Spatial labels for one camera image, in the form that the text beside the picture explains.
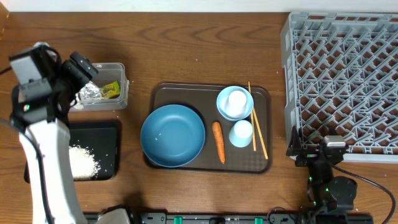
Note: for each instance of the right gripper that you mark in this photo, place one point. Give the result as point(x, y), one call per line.
point(295, 149)

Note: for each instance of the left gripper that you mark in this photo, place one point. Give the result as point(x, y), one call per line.
point(69, 68)

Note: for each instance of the foil snack wrapper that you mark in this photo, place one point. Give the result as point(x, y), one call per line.
point(93, 92)

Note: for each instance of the light blue bowl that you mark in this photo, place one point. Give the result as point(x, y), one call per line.
point(222, 99)

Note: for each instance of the pile of white rice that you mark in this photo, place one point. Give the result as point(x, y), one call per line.
point(83, 163)

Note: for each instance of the dark blue plate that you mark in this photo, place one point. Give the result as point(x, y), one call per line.
point(172, 136)

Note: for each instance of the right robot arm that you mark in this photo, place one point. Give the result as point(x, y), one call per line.
point(332, 196)

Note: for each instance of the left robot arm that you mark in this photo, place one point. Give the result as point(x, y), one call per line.
point(46, 147)

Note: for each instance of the grey dishwasher rack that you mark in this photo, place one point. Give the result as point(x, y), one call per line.
point(341, 72)

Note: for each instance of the clear plastic bin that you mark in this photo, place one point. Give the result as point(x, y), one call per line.
point(107, 73)

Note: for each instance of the wooden chopstick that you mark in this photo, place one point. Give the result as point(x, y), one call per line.
point(253, 131)
point(256, 123)

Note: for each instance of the light blue cup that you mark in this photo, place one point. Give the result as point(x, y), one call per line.
point(241, 133)

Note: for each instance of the black tray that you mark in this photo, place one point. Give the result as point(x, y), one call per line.
point(103, 139)

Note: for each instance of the white cup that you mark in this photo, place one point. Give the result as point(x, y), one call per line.
point(236, 104)

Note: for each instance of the orange carrot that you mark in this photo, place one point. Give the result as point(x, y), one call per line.
point(218, 134)

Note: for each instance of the brown serving tray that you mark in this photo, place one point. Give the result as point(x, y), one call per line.
point(202, 100)

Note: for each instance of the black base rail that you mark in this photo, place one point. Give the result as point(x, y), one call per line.
point(277, 218)

